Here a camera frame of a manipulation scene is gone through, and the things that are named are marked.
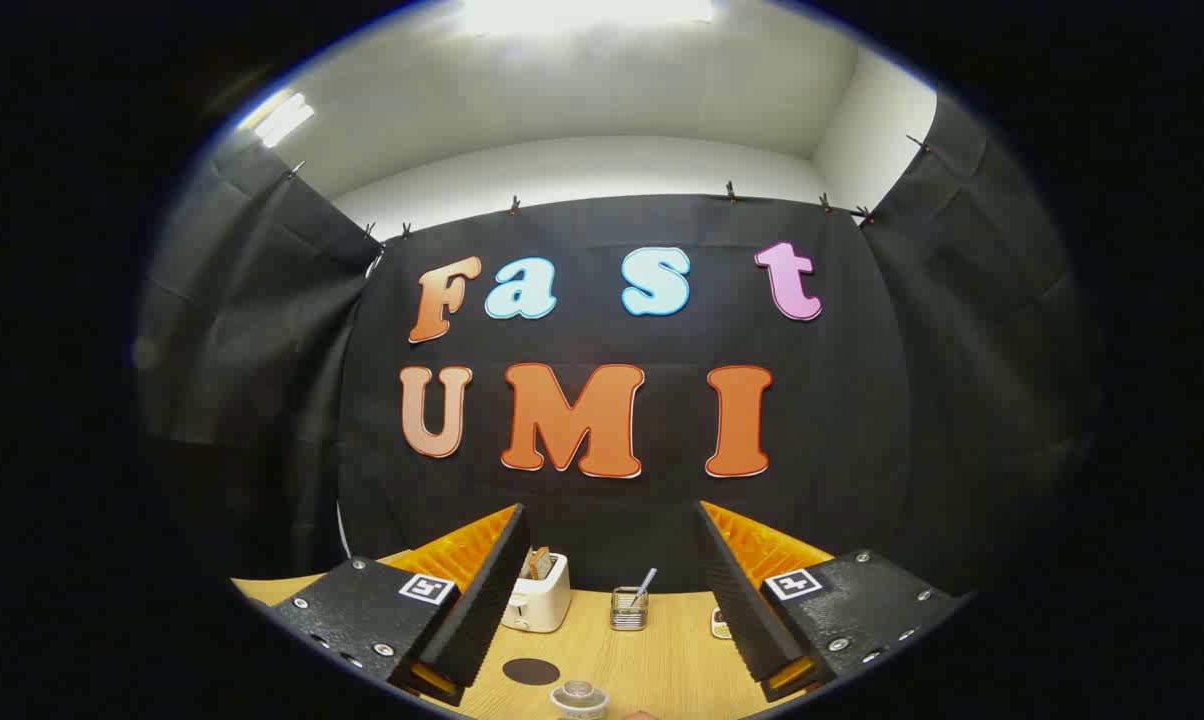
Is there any small ceiling light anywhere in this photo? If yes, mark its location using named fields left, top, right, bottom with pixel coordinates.
left=252, top=92, right=315, bottom=149

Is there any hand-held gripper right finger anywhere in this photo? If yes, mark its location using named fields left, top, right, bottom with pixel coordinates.
left=695, top=500, right=966, bottom=704

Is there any white toaster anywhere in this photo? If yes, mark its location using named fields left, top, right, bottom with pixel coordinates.
left=502, top=553, right=571, bottom=633

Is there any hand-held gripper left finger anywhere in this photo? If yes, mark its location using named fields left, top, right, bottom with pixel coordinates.
left=267, top=503, right=531, bottom=708

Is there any wooden table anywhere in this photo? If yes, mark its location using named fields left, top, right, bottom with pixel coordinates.
left=232, top=550, right=833, bottom=720

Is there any clear juice bottle white label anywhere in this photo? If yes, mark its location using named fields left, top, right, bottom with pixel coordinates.
left=550, top=680, right=609, bottom=720

